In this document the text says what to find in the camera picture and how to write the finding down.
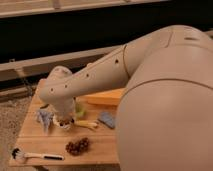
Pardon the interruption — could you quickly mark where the white round container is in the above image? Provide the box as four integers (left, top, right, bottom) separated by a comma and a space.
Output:
53, 115, 72, 130

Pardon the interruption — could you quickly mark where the white dish brush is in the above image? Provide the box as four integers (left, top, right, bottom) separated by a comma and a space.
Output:
12, 148, 64, 163

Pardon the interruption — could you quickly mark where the yellow banana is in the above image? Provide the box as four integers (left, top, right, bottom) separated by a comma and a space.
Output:
74, 120, 98, 129

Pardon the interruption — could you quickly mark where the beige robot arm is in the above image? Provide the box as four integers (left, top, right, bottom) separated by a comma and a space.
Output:
40, 25, 213, 171

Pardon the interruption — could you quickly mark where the blue grey crumpled cloth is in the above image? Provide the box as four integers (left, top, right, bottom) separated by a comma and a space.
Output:
36, 109, 53, 133

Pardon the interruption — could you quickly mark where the light green vegetable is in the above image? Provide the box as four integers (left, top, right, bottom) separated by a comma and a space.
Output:
75, 103, 86, 119

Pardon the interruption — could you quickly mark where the yellow plastic bin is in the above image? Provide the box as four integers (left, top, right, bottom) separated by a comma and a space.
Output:
80, 87, 126, 107

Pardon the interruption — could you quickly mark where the blue grey eraser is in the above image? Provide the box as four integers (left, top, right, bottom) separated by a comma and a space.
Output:
98, 112, 115, 129

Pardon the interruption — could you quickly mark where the brown grape bunch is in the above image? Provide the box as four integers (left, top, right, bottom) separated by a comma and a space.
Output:
65, 137, 90, 156

